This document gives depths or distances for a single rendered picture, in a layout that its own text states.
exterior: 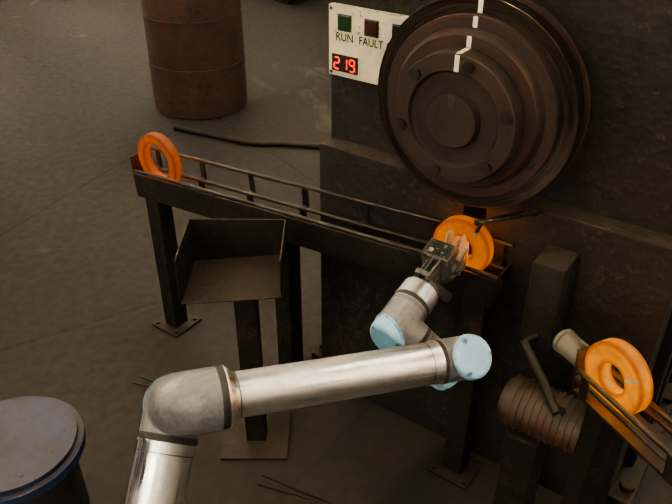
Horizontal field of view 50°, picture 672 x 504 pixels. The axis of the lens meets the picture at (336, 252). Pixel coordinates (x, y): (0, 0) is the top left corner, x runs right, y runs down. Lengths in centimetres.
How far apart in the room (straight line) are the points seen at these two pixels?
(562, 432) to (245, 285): 85
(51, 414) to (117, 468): 48
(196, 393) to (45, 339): 159
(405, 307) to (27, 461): 91
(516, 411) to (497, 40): 82
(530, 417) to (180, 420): 81
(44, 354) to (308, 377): 158
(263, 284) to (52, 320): 123
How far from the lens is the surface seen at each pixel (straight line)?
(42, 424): 187
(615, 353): 152
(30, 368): 273
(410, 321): 157
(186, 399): 131
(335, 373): 136
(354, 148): 197
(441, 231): 179
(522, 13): 150
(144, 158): 247
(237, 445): 229
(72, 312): 294
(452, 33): 154
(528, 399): 173
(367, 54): 186
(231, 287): 189
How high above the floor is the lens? 170
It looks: 33 degrees down
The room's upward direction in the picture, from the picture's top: straight up
